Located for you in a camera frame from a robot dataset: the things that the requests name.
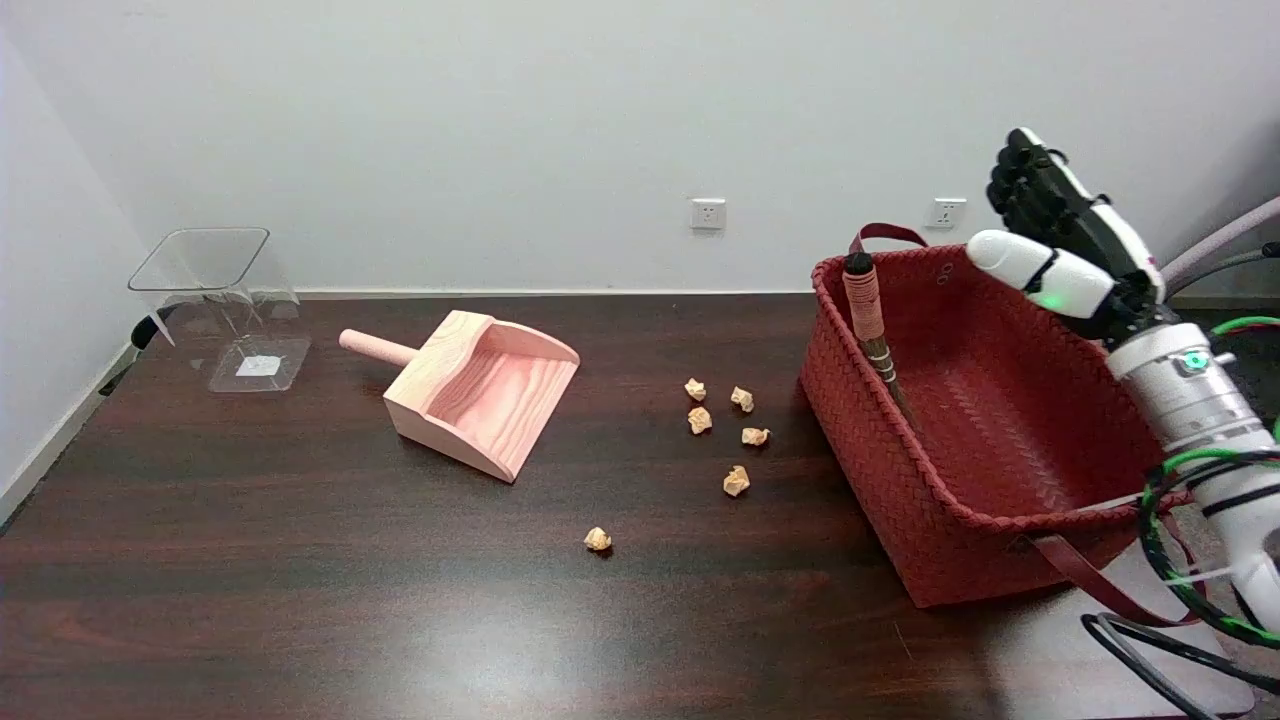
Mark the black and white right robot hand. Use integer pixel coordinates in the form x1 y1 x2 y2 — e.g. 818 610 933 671
966 127 1179 343

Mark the small brown hand broom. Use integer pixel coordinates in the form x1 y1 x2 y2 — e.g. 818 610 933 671
842 252 916 426

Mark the red woven basket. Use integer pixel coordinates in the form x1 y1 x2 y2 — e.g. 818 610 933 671
799 223 1209 628

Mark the pink wooden dustpan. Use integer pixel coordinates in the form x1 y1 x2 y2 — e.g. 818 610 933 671
338 310 581 484

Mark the clear plastic bin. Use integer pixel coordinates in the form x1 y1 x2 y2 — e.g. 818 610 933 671
127 227 313 394

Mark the grey corrugated hose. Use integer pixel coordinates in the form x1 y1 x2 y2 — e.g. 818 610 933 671
1160 196 1280 289

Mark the black and green cable bundle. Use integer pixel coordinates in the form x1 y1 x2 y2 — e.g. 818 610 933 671
1080 316 1280 720

